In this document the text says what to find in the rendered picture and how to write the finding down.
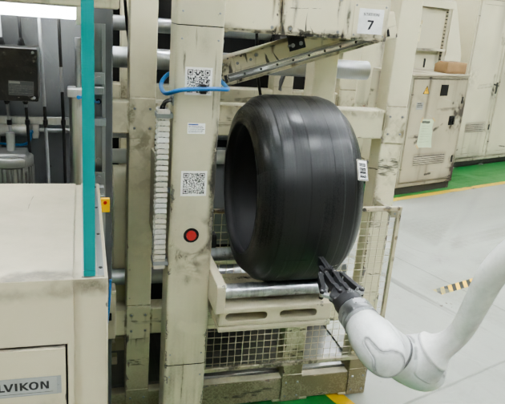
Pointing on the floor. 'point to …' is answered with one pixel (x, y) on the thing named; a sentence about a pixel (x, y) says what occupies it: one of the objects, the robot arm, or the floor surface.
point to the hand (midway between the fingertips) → (324, 267)
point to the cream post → (185, 323)
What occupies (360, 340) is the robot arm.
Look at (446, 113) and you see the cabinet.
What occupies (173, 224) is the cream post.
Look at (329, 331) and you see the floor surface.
